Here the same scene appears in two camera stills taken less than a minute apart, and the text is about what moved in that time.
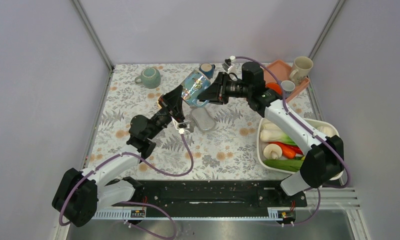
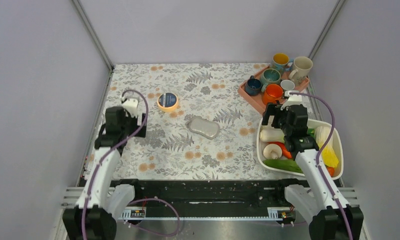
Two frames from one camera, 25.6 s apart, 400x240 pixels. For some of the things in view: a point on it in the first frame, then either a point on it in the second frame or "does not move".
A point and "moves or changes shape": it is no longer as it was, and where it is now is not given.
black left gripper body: (168, 105) to (142, 133)
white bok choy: (269, 133) does not move
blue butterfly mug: (194, 89) to (280, 62)
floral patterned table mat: (211, 141) does not move
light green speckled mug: (150, 78) moves or changes shape
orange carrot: (288, 151) does not move
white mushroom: (272, 151) does not move
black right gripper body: (226, 88) to (280, 116)
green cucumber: (293, 165) does not move
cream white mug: (302, 66) does not move
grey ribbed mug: (288, 87) does not move
